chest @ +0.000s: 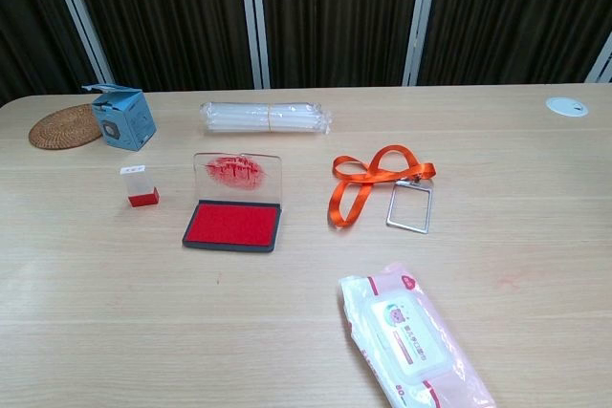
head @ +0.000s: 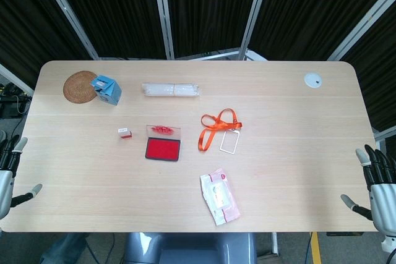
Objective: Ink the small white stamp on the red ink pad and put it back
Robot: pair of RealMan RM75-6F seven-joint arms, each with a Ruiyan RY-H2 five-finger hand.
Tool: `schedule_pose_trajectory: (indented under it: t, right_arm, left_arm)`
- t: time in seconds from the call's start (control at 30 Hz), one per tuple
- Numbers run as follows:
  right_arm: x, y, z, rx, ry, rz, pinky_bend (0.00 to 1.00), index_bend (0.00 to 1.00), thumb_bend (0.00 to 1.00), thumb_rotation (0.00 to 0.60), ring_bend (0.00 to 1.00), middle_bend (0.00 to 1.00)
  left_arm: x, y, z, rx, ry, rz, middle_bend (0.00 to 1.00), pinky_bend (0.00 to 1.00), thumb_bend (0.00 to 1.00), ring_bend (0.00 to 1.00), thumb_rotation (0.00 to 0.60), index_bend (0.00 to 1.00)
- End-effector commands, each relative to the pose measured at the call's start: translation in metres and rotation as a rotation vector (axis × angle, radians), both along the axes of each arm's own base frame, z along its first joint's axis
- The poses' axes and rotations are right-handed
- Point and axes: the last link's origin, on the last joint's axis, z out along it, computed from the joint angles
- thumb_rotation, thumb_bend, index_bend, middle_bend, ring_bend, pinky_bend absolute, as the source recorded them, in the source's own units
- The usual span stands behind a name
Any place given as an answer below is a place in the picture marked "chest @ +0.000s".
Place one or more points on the pink wet wipes pack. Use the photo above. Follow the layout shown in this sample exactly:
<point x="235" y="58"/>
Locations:
<point x="416" y="341"/>

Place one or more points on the round woven rattan coaster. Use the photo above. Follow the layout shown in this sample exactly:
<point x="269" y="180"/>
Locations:
<point x="62" y="129"/>

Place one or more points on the red ink pad clear lid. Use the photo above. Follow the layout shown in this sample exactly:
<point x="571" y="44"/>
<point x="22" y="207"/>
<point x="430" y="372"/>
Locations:
<point x="233" y="225"/>

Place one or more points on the bundle of wrapped white straws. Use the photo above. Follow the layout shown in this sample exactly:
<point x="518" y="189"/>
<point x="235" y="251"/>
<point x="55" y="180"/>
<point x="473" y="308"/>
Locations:
<point x="266" y="117"/>

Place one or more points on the small red clear stamp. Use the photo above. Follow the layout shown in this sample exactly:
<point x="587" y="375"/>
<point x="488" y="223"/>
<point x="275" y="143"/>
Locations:
<point x="139" y="186"/>

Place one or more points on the blue cardboard box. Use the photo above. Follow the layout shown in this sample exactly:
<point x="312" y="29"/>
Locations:
<point x="125" y="118"/>

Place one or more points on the clear badge holder metal frame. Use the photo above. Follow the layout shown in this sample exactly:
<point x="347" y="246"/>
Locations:
<point x="409" y="208"/>

